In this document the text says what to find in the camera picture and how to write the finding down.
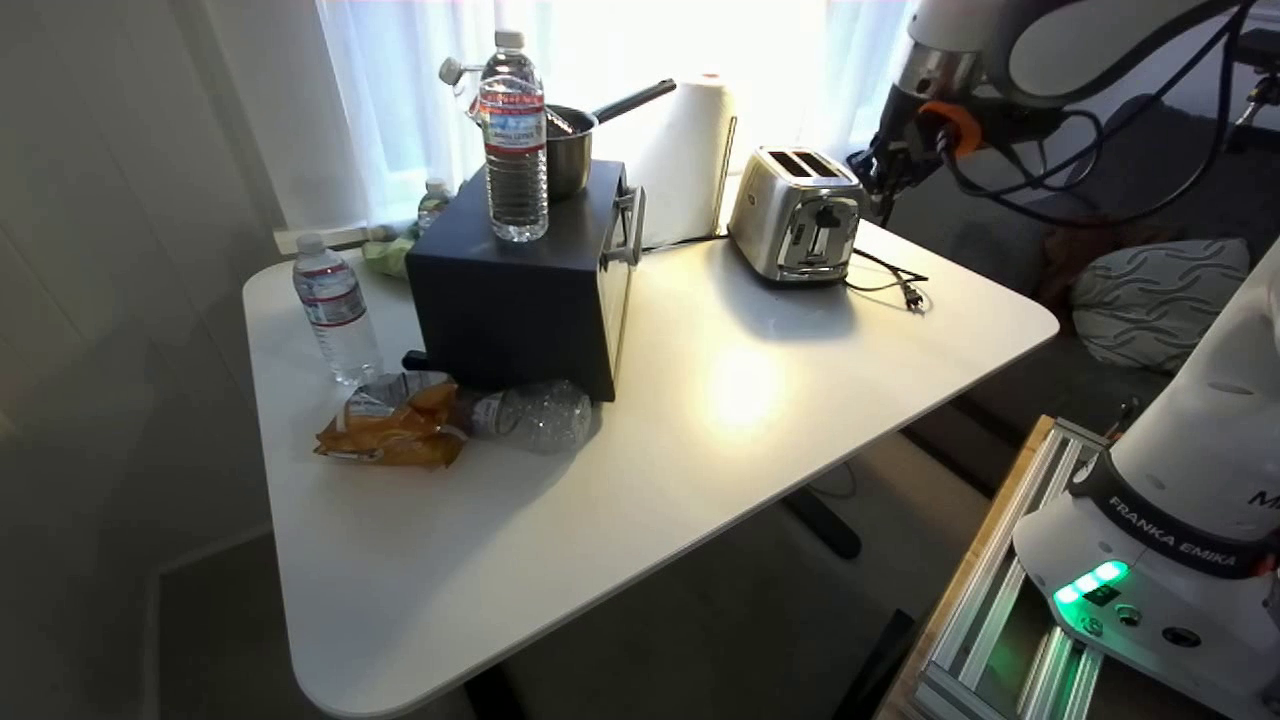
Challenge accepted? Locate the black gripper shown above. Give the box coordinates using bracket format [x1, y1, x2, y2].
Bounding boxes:
[851, 123, 929, 203]

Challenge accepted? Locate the silver two-slot toaster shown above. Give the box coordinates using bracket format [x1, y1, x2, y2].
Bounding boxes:
[728, 140, 874, 292]

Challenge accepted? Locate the black toaster oven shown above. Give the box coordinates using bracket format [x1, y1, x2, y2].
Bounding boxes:
[402, 157, 652, 405]

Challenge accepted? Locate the white paper towel roll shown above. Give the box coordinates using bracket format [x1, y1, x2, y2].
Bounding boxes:
[633, 70, 741, 253]

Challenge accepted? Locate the grey striped pillow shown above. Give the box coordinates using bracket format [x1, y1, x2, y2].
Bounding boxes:
[1069, 232, 1255, 377]

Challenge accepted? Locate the black table leg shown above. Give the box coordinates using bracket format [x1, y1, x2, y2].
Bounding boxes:
[775, 485, 870, 563]

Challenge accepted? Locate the large clear water bottle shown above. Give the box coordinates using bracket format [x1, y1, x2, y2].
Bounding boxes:
[476, 29, 555, 248]

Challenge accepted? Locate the crumpled clear plastic bag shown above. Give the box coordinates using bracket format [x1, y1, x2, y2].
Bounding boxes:
[464, 377, 603, 458]

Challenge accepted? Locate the white sheer curtain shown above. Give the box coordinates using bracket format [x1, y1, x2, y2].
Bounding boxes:
[307, 0, 929, 232]

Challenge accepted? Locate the small clear crumpled wrapper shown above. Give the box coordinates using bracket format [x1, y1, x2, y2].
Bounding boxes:
[342, 368, 432, 420]

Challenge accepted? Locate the orange snack bag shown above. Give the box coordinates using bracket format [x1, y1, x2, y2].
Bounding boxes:
[313, 379, 474, 471]

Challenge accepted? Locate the clear water bottle white label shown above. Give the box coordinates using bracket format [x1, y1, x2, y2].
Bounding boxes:
[290, 232, 385, 393]

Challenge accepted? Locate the black toaster power cord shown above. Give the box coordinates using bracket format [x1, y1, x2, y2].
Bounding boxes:
[846, 240, 938, 319]

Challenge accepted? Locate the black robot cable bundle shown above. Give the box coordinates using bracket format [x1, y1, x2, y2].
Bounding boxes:
[918, 3, 1266, 232]

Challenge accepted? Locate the metal saucepan black handle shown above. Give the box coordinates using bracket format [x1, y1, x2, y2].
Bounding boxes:
[542, 75, 679, 203]

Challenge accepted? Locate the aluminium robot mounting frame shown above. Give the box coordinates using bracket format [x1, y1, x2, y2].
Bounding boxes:
[878, 410, 1142, 720]

